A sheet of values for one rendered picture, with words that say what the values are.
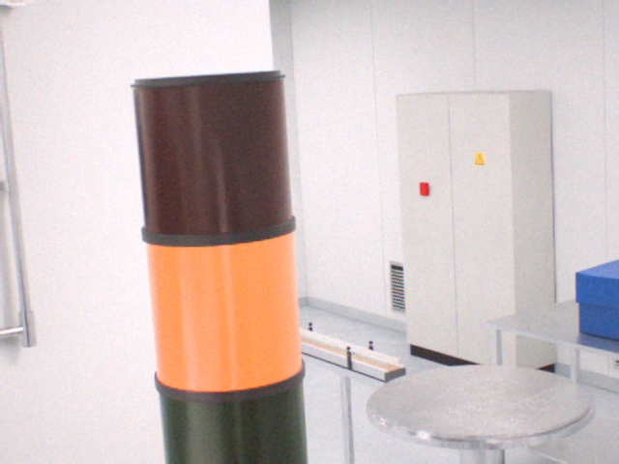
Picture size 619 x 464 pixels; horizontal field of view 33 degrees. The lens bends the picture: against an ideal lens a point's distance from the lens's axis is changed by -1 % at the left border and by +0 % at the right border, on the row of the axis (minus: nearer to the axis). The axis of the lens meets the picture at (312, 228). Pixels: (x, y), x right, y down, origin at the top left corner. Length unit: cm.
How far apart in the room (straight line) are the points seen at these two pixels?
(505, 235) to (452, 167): 68
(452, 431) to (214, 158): 376
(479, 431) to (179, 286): 374
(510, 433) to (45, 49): 268
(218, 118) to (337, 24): 897
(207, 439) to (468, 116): 711
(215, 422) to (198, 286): 4
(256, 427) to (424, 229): 759
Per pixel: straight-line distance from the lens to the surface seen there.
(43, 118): 181
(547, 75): 745
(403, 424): 414
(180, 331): 33
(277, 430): 34
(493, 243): 738
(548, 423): 414
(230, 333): 33
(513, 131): 717
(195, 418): 34
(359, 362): 496
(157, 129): 32
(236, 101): 32
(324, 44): 945
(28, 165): 181
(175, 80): 32
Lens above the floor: 235
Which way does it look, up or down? 9 degrees down
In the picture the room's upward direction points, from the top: 3 degrees counter-clockwise
